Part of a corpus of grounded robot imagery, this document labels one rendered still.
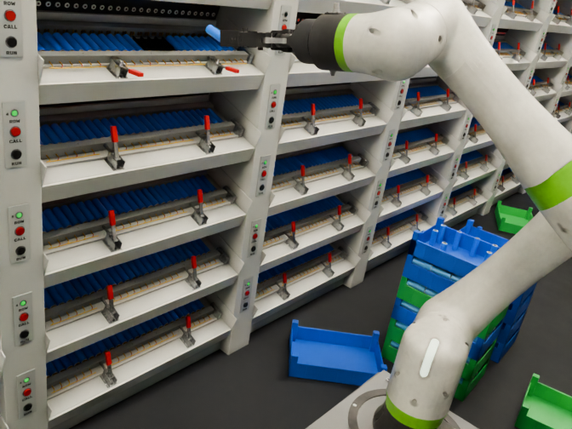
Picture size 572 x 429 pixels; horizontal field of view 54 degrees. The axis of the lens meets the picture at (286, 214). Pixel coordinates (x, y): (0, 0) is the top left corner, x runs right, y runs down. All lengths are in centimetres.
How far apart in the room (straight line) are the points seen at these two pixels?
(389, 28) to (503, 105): 23
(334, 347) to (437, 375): 89
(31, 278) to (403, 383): 78
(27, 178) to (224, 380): 91
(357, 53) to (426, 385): 63
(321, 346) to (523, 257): 96
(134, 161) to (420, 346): 74
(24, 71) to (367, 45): 60
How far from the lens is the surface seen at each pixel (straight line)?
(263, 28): 151
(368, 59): 89
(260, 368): 185
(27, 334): 133
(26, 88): 113
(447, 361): 113
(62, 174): 124
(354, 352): 199
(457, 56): 98
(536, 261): 120
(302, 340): 199
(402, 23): 88
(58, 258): 132
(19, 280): 126
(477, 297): 124
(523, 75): 338
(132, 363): 165
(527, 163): 98
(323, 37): 95
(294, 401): 175
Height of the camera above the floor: 115
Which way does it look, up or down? 23 degrees down
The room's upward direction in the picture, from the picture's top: 9 degrees clockwise
